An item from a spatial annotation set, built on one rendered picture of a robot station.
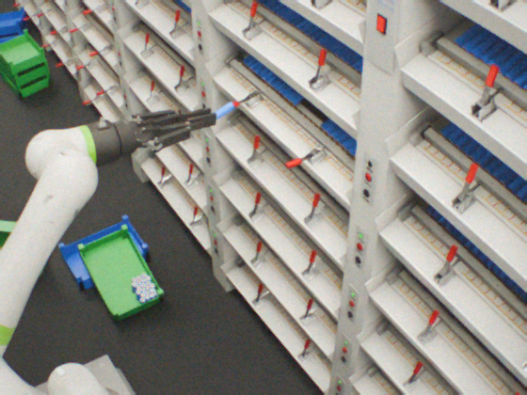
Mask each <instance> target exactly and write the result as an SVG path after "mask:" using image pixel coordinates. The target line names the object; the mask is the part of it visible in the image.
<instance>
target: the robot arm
mask: <svg viewBox="0 0 527 395"><path fill-rule="evenodd" d="M216 117H217V113H216V112H214V113H212V108H211V107H205V108H201V109H196V111H192V112H187V113H183V114H182V110H178V113H175V110H174V109H170V110H162V111H153V112H151V113H145V114H138V113H134V114H132V121H129V120H128V119H122V120H117V121H115V122H113V123H112V122H111V121H109V120H107V119H104V117H100V121H96V122H94V123H90V124H86V125H85V126H81V127H76V128H72V129H64V130H54V131H53V130H50V131H44V132H42V133H39V134H37V135H36V136H35V137H34V138H33V139H32V140H31V141H30V142H29V144H28V148H27V151H26V161H25V163H26V166H27V168H28V170H29V171H30V174H31V175H32V176H33V177H34V178H35V180H38V183H37V184H36V186H35V190H34V192H33V194H32V196H31V197H30V199H29V200H28V203H27V205H26V207H25V208H24V212H23V213H22V215H21V216H20V218H19V221H18V223H17V224H16V226H15V227H14V230H13V232H12V233H11V234H10V236H9V237H8V239H7V242H6V243H5V245H4V246H3V248H2V249H1V250H0V395H112V394H110V393H109V392H108V391H107V390H106V389H105V387H104V386H103V385H102V384H101V382H100V381H99V380H98V378H97V377H95V376H94V374H93V373H92V372H91V371H90V370H89V369H88V368H87V367H85V366H82V365H79V364H76V363H70V364H64V365H62V366H60V367H59V368H56V369H55V371H53V372H52V373H51V376H50V377H49V381H48V384H47V387H48V393H49V394H47V393H46V392H43V391H40V390H39V389H37V388H34V387H32V386H30V385H28V384H27V383H26V381H24V380H23V379H22V378H21V377H19V375H18V374H17V373H16V372H15V371H14V370H13V369H12V368H11V367H10V366H9V365H8V364H7V363H6V362H5V361H4V359H3V357H2V355H3V354H4V352H5V350H6V349H7V346H8V343H9V341H10V339H11V337H12V335H13V333H14V331H15V327H16V326H17V325H18V322H19V320H20V318H21V316H22V314H23V310H24V308H25V304H26V302H27V300H28V299H29V298H28V297H29V295H30V294H31V293H32V289H33V288H34V286H35V285H36V284H35V283H36V281H37V279H38V278H39V275H40V273H41V271H42V270H43V269H42V268H43V266H44V265H45V263H46V262H47V260H48V259H49V257H50V256H51V254H52V253H53V252H52V251H53V250H54V248H55V247H56V245H57V244H58V241H59V239H60V238H61V237H62V235H64V232H65V231H66V229H67V228H68V227H69V225H70V224H71V223H72V221H73V219H74V218H75V217H76V216H77V215H78V214H79V212H80V211H81V209H82V208H83V206H84V205H85V204H86V203H87V202H88V201H89V199H90V198H91V197H92V194H93V193H94V191H95V189H96V186H97V182H98V174H97V169H96V167H101V166H108V165H112V164H114V163H115V162H117V161H118V159H119V157H121V156H125V155H129V154H133V153H134V152H135V151H136V150H137V149H138V148H147V147H150V148H152V149H154V153H158V152H159V151H160V150H163V149H164V148H166V147H168V146H171V145H174V144H177V143H179V142H182V141H185V140H187V139H189V138H191V132H192V131H196V130H200V129H204V128H208V127H209V126H214V125H216Z"/></svg>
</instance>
